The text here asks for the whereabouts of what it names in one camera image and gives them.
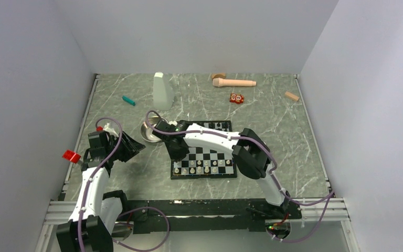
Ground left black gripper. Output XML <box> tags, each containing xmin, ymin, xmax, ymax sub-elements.
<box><xmin>105</xmin><ymin>131</ymin><xmax>145</xmax><ymax>162</ymax></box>

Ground black and white chessboard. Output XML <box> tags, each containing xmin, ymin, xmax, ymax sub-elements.
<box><xmin>170</xmin><ymin>120</ymin><xmax>238</xmax><ymax>180</ymax></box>

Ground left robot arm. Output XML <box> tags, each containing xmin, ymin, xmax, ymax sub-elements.
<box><xmin>56</xmin><ymin>126</ymin><xmax>145</xmax><ymax>251</ymax></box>

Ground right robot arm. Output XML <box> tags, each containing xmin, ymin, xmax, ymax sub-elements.
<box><xmin>152</xmin><ymin>119</ymin><xmax>289</xmax><ymax>218</ymax></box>

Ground empty steel bowl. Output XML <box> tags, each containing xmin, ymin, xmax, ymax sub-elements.
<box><xmin>140</xmin><ymin>116</ymin><xmax>162</xmax><ymax>143</ymax></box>

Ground red lego brick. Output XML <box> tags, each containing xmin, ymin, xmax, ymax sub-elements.
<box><xmin>62</xmin><ymin>150</ymin><xmax>81</xmax><ymax>164</ymax></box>

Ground grey plastic bottle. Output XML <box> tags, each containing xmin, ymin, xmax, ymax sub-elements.
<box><xmin>153</xmin><ymin>72</ymin><xmax>175</xmax><ymax>111</ymax></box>

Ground teal plastic block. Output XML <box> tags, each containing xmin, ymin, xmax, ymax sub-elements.
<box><xmin>122</xmin><ymin>96</ymin><xmax>136</xmax><ymax>106</ymax></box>

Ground beige toy microphone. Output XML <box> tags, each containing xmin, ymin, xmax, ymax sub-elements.
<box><xmin>213</xmin><ymin>78</ymin><xmax>257</xmax><ymax>87</ymax></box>

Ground red owl toy block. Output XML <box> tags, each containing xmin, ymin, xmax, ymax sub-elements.
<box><xmin>229</xmin><ymin>93</ymin><xmax>244</xmax><ymax>104</ymax></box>

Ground round wooden disc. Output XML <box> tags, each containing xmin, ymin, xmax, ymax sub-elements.
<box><xmin>211</xmin><ymin>72</ymin><xmax>226</xmax><ymax>79</ymax></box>

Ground small wooden block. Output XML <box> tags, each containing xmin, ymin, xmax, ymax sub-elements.
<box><xmin>284</xmin><ymin>91</ymin><xmax>300</xmax><ymax>102</ymax></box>

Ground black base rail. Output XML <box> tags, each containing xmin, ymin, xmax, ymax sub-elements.
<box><xmin>119</xmin><ymin>198</ymin><xmax>302</xmax><ymax>234</ymax></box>

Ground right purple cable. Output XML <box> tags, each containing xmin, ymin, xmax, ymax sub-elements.
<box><xmin>144</xmin><ymin>110</ymin><xmax>335</xmax><ymax>244</ymax></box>

